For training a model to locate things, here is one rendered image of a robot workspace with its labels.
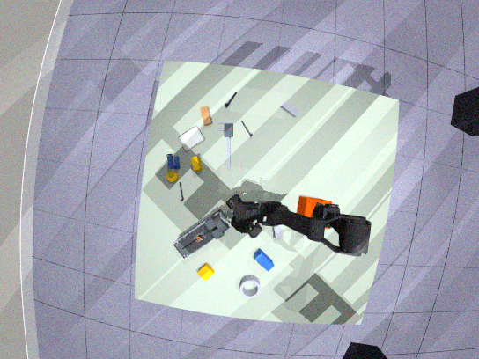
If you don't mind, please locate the yellow block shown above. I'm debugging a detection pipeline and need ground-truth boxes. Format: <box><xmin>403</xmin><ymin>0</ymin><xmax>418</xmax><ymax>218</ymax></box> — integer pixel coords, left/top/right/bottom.
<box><xmin>191</xmin><ymin>156</ymin><xmax>202</xmax><ymax>171</ymax></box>
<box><xmin>197</xmin><ymin>263</ymin><xmax>215</xmax><ymax>281</ymax></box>

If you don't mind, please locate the blue block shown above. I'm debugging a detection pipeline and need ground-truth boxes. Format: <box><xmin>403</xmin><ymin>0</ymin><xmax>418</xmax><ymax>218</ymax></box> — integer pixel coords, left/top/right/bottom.
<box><xmin>254</xmin><ymin>248</ymin><xmax>274</xmax><ymax>271</ymax></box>

